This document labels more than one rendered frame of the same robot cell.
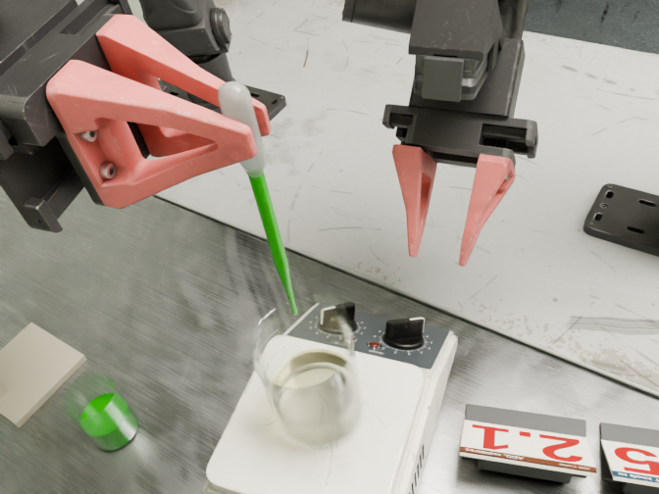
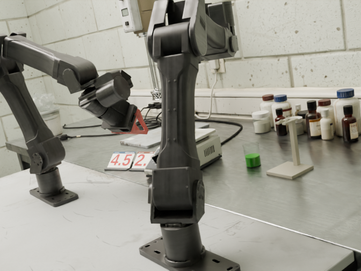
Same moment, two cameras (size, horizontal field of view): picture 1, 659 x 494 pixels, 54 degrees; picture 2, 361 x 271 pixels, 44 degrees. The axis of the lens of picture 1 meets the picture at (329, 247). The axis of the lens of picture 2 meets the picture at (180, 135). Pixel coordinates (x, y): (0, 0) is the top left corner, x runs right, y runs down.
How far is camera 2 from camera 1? 1.45 m
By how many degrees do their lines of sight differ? 119
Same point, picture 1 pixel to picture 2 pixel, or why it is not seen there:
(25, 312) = (298, 182)
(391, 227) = (136, 200)
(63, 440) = (271, 163)
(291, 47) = not seen: outside the picture
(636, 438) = (121, 168)
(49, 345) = (281, 172)
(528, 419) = (141, 169)
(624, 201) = (58, 199)
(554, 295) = (107, 186)
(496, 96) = not seen: hidden behind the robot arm
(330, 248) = not seen: hidden behind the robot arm
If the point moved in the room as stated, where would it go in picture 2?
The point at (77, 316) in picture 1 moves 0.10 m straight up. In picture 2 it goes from (273, 182) to (267, 140)
